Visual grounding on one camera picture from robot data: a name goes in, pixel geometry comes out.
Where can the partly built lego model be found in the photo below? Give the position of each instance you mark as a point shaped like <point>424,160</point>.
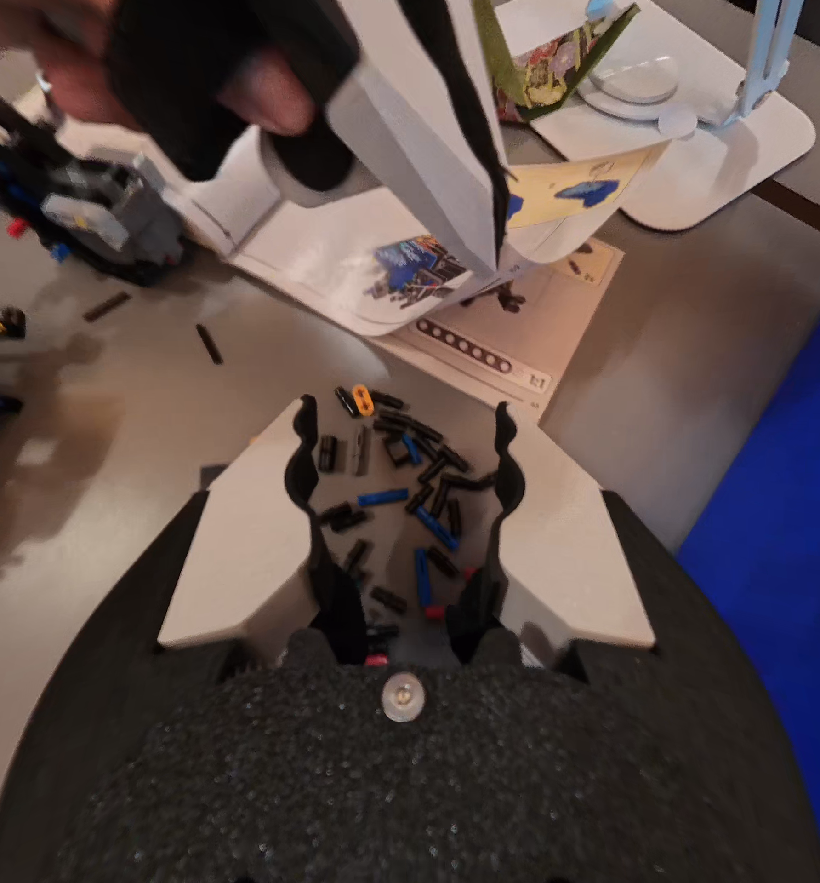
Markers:
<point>106,207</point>

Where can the person's left hand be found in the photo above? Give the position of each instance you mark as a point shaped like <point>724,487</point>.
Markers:
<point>10,41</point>

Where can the orange lego connector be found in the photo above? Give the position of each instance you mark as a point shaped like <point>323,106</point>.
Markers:
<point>363,400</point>

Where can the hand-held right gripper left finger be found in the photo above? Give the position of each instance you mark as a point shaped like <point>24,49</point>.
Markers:
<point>244,538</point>

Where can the white stand base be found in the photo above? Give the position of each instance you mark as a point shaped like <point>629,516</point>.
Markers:
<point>727,158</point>

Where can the white round disc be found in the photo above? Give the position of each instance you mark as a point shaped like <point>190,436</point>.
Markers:
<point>634,76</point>

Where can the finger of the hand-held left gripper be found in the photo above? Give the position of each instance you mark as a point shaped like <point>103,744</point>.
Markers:
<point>474,38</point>
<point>417,172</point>

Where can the floral patterned cloth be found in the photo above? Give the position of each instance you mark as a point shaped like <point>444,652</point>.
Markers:
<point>541,69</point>

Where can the pile of small lego pieces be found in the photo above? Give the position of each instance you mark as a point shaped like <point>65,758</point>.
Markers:
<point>382,497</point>

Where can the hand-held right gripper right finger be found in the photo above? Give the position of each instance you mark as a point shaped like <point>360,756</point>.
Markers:
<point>568,552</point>

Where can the blue fabric panel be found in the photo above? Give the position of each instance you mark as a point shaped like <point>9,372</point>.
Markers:
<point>782,552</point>

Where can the lego instruction booklet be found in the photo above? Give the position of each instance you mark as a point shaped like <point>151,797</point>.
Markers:
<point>300,276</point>

